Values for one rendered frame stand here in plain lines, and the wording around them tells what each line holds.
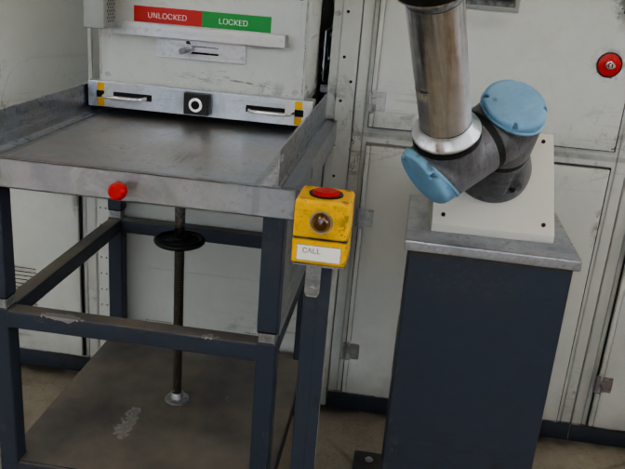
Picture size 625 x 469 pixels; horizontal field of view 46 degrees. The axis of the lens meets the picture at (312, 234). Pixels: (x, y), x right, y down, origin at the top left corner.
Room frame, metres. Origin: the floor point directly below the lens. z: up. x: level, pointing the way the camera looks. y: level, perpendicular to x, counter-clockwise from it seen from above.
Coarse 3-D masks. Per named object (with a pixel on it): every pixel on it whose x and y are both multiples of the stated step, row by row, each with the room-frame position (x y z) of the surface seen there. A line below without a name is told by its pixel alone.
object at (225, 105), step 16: (96, 80) 1.75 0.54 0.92; (96, 96) 1.75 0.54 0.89; (128, 96) 1.74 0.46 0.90; (144, 96) 1.74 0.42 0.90; (160, 96) 1.73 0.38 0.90; (176, 96) 1.73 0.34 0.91; (224, 96) 1.72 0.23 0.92; (240, 96) 1.71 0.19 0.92; (256, 96) 1.71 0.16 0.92; (160, 112) 1.73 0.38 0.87; (176, 112) 1.73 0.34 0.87; (224, 112) 1.72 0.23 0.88; (240, 112) 1.71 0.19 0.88; (304, 112) 1.70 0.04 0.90
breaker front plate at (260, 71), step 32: (128, 0) 1.75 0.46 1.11; (160, 0) 1.75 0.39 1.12; (192, 0) 1.74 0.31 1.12; (224, 0) 1.73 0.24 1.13; (256, 0) 1.72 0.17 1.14; (288, 0) 1.71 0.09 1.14; (256, 32) 1.72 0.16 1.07; (288, 32) 1.71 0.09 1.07; (128, 64) 1.75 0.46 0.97; (160, 64) 1.75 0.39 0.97; (192, 64) 1.74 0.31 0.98; (224, 64) 1.73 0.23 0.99; (256, 64) 1.72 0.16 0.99; (288, 64) 1.71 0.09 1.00; (288, 96) 1.71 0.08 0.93
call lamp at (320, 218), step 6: (312, 216) 0.99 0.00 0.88; (318, 216) 0.98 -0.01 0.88; (324, 216) 0.98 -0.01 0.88; (330, 216) 0.99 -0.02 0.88; (312, 222) 0.98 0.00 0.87; (318, 222) 0.98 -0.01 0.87; (324, 222) 0.98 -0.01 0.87; (330, 222) 0.99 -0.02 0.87; (312, 228) 0.99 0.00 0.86; (318, 228) 0.98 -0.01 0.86; (324, 228) 0.98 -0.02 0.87; (330, 228) 0.99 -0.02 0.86
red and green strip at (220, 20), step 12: (144, 12) 1.75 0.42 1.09; (156, 12) 1.75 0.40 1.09; (168, 12) 1.74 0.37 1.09; (180, 12) 1.74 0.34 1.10; (192, 12) 1.74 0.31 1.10; (204, 12) 1.73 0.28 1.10; (216, 12) 1.73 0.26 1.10; (180, 24) 1.74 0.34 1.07; (192, 24) 1.74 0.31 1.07; (204, 24) 1.73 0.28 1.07; (216, 24) 1.73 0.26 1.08; (228, 24) 1.73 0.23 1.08; (240, 24) 1.72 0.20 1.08; (252, 24) 1.72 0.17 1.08; (264, 24) 1.72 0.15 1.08
